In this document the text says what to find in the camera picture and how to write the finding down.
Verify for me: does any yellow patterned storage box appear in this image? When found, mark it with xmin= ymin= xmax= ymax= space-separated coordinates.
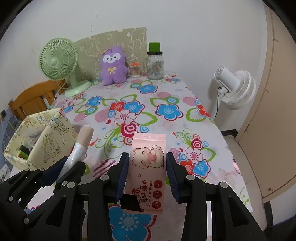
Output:
xmin=4 ymin=108 xmax=78 ymax=171

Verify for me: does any glass jar green lid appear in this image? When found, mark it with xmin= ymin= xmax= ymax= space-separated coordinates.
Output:
xmin=146 ymin=42 xmax=164 ymax=80

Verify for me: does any beige white roll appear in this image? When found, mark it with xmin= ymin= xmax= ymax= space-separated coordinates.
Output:
xmin=57 ymin=125 xmax=94 ymax=181

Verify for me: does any green patterned cardboard panel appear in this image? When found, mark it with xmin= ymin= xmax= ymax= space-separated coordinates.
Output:
xmin=75 ymin=27 xmax=148 ymax=81

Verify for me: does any pink wet wipes pack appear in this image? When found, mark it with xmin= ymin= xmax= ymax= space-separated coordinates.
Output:
xmin=120 ymin=133 xmax=166 ymax=214

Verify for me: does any toothpick jar orange lid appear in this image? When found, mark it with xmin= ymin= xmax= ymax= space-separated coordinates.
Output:
xmin=129 ymin=62 xmax=141 ymax=78

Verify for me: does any green desk fan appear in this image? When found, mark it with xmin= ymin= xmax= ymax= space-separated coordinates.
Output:
xmin=38 ymin=38 xmax=92 ymax=97

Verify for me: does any purple plush toy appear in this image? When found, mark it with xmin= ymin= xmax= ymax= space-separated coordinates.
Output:
xmin=100 ymin=46 xmax=128 ymax=86

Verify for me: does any white standing fan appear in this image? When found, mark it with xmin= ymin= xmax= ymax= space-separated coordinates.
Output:
xmin=207 ymin=65 xmax=257 ymax=120

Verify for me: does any floral tablecloth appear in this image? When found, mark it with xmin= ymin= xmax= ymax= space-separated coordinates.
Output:
xmin=49 ymin=75 xmax=253 ymax=240

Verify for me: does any beige door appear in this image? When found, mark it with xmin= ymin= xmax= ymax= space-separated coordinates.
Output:
xmin=236 ymin=6 xmax=295 ymax=203

